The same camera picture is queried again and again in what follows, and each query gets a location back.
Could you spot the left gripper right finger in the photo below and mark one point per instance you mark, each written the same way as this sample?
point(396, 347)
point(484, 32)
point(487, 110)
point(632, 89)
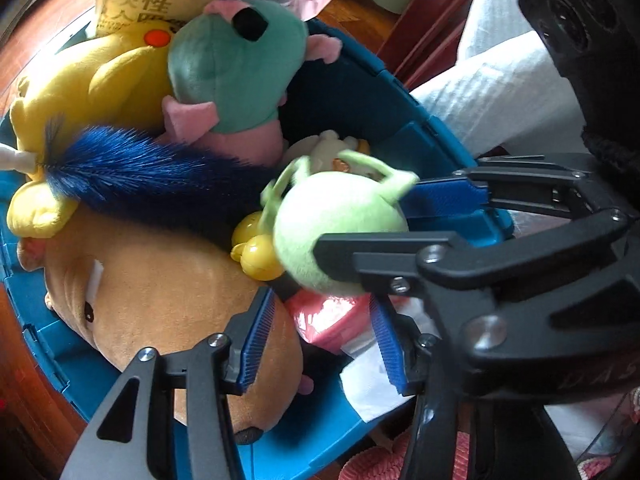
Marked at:
point(413, 363)

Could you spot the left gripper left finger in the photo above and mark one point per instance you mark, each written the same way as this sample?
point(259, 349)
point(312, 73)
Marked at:
point(131, 434)

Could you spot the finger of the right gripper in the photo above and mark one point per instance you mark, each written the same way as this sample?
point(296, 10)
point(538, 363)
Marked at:
point(395, 259)
point(538, 184)

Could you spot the green round plush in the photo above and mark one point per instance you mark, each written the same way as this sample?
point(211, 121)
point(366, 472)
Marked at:
point(300, 206)

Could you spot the white bear orange dress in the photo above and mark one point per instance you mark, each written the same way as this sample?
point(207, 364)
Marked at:
point(323, 151)

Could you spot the pink tissue pack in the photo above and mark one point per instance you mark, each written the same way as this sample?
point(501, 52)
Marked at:
point(333, 324)

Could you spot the white paper tissue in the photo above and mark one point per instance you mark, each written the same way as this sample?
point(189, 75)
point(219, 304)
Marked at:
point(364, 380)

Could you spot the yellow plastic toy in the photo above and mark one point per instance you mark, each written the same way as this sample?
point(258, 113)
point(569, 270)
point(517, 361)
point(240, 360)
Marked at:
point(254, 251)

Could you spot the brown dog plush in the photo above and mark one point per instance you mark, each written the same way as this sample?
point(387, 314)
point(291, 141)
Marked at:
point(122, 286)

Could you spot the blue plastic storage crate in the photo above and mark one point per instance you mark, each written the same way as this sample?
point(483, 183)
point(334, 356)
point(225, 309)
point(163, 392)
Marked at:
point(356, 95)

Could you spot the blue furry tail toy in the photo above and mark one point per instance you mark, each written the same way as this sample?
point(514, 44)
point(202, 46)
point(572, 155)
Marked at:
point(126, 174)

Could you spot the teal pink creature plush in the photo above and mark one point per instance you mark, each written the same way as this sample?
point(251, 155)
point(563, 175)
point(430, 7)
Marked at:
point(229, 70)

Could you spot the yellow pikachu plush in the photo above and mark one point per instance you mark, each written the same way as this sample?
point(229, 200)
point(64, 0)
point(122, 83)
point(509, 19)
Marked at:
point(117, 80)

